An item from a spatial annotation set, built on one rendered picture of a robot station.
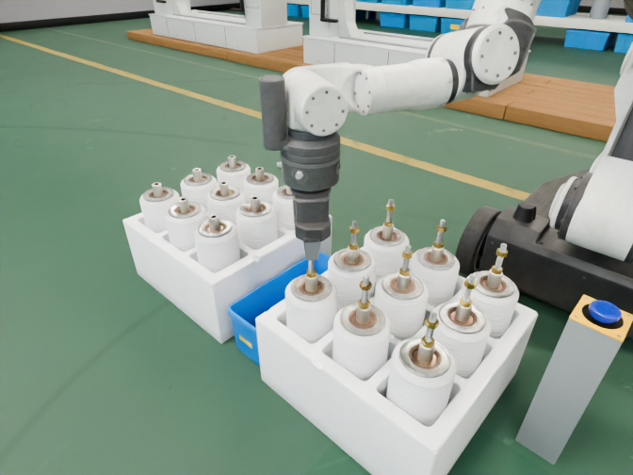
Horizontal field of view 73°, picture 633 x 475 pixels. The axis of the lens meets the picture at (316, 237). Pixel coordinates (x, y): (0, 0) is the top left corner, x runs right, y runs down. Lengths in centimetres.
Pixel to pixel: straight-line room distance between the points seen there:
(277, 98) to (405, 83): 18
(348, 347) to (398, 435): 15
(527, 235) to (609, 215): 26
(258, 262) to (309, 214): 37
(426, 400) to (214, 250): 53
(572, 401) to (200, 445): 64
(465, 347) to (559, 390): 17
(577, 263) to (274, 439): 75
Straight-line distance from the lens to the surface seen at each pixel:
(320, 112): 57
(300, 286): 79
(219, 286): 95
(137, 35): 531
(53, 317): 127
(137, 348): 110
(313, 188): 63
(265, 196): 116
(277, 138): 61
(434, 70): 67
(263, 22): 391
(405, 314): 79
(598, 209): 94
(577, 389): 82
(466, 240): 117
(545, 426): 90
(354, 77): 67
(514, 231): 115
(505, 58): 70
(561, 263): 113
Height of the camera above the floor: 76
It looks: 33 degrees down
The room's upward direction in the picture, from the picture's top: straight up
